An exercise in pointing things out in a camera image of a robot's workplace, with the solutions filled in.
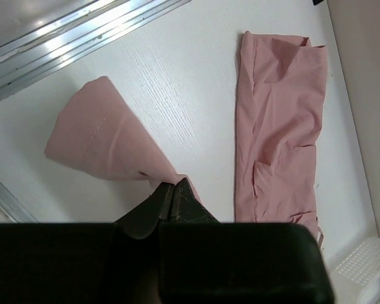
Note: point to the pink trousers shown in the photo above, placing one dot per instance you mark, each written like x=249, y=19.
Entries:
x=280, y=97

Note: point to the aluminium frame rail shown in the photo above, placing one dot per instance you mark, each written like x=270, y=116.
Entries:
x=37, y=38

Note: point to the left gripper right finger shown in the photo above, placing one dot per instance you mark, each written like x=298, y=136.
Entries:
x=185, y=208

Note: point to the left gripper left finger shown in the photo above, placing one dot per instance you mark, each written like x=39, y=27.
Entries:
x=141, y=221

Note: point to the white plastic mesh basket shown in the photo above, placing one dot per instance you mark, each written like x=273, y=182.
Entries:
x=357, y=278

